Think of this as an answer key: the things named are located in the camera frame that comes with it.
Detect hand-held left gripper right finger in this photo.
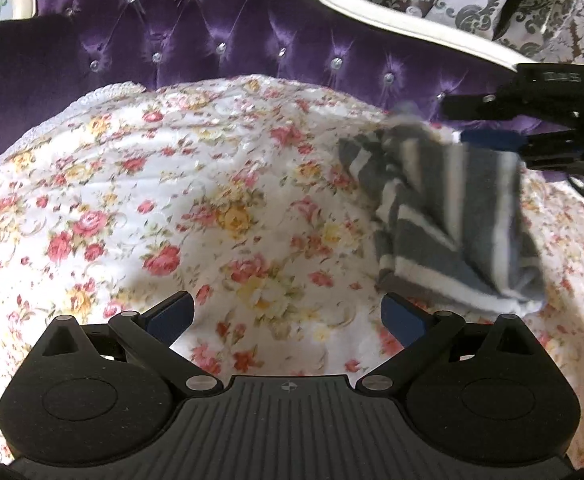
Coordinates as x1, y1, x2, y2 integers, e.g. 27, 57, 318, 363
357, 294, 535, 393

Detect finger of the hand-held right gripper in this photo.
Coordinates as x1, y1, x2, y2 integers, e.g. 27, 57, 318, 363
460, 129, 584, 173
440, 91, 584, 123

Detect purple tufted sofa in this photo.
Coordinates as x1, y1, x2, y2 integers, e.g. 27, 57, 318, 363
0, 0, 584, 186

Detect floral quilted blanket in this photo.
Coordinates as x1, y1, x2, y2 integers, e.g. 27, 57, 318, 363
0, 74, 584, 471

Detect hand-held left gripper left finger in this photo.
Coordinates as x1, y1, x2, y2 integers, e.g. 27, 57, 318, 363
42, 291, 223, 395

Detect grey white striped shirt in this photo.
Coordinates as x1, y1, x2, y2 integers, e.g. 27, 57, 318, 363
337, 102, 547, 313

